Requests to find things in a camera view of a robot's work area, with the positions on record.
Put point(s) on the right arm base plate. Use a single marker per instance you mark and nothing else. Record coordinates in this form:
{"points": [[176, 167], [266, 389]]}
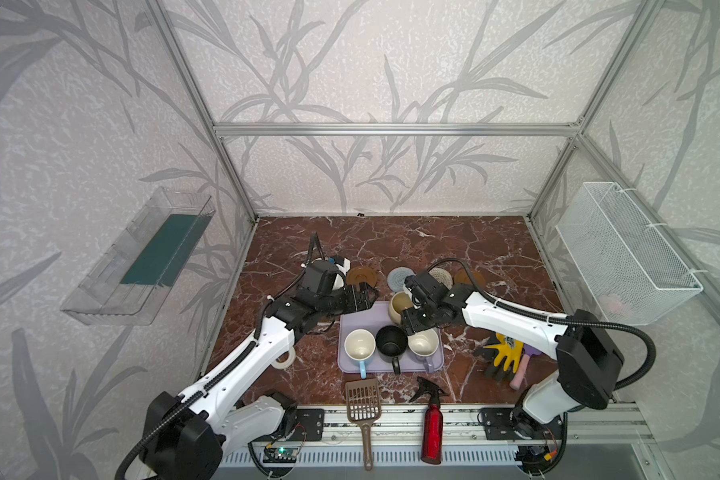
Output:
{"points": [[500, 424]]}

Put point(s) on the clear plastic wall shelf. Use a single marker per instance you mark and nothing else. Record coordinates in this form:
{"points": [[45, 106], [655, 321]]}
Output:
{"points": [[131, 281]]}

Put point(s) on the lilac plastic tray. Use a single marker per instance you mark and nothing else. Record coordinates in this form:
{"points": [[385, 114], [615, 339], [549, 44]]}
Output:
{"points": [[373, 320]]}

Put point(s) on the multicolour woven coaster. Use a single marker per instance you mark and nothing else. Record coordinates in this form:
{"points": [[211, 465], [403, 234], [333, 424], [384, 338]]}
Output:
{"points": [[442, 276]]}

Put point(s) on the pink item in basket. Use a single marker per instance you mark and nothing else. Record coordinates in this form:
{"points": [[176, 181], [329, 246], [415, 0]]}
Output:
{"points": [[613, 305]]}

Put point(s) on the brown litter scoop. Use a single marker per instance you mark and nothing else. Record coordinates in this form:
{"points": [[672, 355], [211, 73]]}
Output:
{"points": [[363, 408]]}

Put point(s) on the red spray bottle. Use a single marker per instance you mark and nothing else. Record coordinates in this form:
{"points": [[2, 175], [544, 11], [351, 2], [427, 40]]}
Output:
{"points": [[433, 424]]}

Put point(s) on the white wire wall basket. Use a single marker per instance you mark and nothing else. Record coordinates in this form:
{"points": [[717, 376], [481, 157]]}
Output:
{"points": [[618, 250]]}

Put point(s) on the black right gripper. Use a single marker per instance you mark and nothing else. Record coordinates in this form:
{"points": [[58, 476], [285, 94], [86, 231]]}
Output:
{"points": [[413, 320]]}

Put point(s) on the brown wooden coaster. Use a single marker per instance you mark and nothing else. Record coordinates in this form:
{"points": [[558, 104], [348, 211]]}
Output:
{"points": [[362, 274]]}

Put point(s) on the white tape roll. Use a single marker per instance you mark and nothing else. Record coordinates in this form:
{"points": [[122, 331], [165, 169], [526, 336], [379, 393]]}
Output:
{"points": [[286, 362]]}

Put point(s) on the green circuit board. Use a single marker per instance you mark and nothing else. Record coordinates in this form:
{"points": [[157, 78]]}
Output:
{"points": [[280, 454]]}

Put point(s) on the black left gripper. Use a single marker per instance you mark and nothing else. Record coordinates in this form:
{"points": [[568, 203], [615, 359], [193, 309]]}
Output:
{"points": [[357, 297]]}

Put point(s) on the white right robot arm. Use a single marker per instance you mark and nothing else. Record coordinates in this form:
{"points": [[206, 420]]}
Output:
{"points": [[588, 361]]}

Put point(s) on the black mug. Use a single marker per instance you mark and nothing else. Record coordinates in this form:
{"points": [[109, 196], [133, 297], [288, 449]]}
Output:
{"points": [[392, 342]]}

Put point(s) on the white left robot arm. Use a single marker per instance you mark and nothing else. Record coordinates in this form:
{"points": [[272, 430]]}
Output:
{"points": [[187, 435]]}

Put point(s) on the blue grey woven coaster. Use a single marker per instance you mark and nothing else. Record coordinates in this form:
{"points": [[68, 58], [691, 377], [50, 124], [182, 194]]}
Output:
{"points": [[396, 278]]}

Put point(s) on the white and lilac mug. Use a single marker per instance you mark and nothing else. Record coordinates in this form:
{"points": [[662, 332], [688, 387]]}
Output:
{"points": [[424, 346]]}

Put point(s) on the beige ceramic mug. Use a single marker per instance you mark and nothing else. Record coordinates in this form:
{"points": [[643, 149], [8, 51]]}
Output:
{"points": [[400, 302]]}

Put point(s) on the yellow black work glove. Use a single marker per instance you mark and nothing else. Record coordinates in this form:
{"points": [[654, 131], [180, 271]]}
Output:
{"points": [[502, 355]]}

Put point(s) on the white and blue mug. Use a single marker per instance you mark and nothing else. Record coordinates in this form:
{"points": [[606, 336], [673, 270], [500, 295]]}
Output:
{"points": [[360, 346]]}

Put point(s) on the dark wooden coaster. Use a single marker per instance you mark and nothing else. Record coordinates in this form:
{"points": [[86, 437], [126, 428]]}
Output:
{"points": [[462, 277]]}

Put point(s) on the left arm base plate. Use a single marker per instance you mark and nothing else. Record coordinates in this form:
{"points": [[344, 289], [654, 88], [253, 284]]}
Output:
{"points": [[301, 424]]}

